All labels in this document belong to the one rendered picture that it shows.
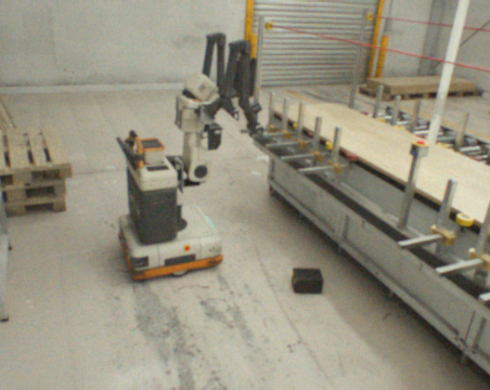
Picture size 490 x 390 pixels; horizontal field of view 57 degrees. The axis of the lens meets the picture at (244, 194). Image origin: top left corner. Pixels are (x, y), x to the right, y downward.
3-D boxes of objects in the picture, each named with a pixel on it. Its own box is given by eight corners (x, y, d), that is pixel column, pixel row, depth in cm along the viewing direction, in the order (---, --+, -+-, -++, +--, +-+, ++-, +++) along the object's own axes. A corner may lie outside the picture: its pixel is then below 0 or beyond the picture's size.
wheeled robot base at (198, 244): (133, 283, 312) (131, 253, 302) (117, 239, 365) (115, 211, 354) (224, 266, 338) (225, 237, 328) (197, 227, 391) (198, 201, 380)
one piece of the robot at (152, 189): (142, 261, 313) (136, 147, 279) (127, 225, 358) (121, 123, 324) (188, 253, 326) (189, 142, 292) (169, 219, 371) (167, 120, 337)
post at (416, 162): (401, 230, 263) (417, 157, 244) (394, 226, 267) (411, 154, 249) (406, 228, 265) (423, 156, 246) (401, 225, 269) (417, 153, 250)
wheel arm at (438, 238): (400, 252, 225) (402, 244, 223) (395, 248, 227) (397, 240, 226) (464, 238, 241) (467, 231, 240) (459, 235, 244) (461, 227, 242)
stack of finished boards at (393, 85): (474, 89, 1008) (476, 82, 1001) (390, 94, 909) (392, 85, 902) (446, 83, 1070) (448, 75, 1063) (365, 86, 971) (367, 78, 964)
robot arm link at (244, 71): (238, 40, 289) (244, 42, 280) (246, 40, 291) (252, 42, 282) (237, 107, 307) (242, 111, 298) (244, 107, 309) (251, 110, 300)
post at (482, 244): (469, 290, 224) (496, 201, 205) (463, 285, 227) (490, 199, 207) (473, 288, 226) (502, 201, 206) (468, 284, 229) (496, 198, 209)
